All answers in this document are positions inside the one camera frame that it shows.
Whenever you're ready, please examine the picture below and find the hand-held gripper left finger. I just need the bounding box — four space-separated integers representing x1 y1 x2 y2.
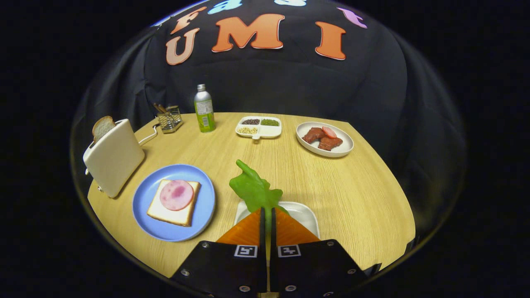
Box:
171 208 267 296

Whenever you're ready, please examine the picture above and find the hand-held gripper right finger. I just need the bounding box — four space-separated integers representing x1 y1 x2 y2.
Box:
270 207 371 296

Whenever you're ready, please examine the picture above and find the green lettuce leaf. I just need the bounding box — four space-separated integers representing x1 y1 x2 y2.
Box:
229 159 289 249

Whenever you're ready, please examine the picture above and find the toasted bread slice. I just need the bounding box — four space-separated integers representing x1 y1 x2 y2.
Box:
92 116 116 143

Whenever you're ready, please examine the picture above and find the white rectangular dish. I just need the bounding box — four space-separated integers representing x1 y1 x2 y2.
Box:
233 201 320 238

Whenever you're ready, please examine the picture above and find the white bread slice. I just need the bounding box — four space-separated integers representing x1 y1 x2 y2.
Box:
147 179 201 227

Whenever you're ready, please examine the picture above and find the large pink ham slice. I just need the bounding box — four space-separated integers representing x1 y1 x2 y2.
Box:
160 180 194 211

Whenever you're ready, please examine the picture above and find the blue plate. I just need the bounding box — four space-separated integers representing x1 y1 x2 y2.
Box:
132 164 216 242

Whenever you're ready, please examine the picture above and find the round white plate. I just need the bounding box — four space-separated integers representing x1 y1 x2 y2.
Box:
296 121 354 158

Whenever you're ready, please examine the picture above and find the brown meat piece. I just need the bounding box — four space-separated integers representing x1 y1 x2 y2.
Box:
318 137 343 151
302 127 326 144

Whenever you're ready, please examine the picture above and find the white divided dish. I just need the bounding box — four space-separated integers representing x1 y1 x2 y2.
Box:
235 116 282 140

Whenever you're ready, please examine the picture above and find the white toaster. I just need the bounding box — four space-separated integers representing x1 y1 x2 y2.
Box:
83 119 145 198

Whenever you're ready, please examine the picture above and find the silver green bottle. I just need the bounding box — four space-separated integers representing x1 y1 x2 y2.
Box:
194 84 216 133

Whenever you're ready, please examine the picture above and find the black backdrop cloth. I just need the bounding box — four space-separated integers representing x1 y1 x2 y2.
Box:
72 0 466 232

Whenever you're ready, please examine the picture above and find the white toaster cable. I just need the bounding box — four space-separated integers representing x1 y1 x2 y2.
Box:
138 123 160 146

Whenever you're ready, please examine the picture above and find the wire mesh utensil holder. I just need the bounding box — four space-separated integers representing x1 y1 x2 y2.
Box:
157 105 183 134

